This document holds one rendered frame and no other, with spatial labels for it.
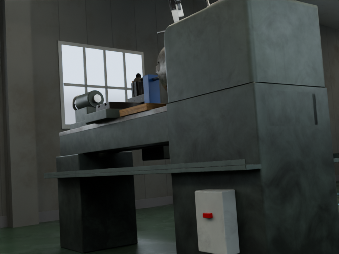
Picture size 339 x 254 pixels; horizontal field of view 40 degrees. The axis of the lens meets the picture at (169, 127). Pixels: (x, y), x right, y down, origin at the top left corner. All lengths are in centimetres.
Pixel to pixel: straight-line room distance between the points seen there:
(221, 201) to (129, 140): 97
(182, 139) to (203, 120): 17
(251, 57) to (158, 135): 80
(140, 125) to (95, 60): 366
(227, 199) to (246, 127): 30
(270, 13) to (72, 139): 190
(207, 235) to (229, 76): 67
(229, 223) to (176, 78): 75
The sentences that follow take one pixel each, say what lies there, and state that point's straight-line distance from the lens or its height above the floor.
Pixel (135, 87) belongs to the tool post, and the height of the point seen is 108.
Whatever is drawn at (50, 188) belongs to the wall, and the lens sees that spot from 571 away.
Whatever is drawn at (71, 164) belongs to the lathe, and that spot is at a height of 61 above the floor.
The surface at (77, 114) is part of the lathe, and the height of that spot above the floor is 99.
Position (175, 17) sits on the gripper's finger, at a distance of 266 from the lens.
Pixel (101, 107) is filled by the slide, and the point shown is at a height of 95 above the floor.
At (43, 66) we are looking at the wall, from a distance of 584.
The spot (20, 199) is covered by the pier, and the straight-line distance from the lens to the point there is 537.
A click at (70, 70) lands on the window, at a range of 598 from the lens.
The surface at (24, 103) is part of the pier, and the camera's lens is 546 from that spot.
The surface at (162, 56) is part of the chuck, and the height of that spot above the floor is 113.
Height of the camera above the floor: 56
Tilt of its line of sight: 5 degrees up
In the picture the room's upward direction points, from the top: 4 degrees counter-clockwise
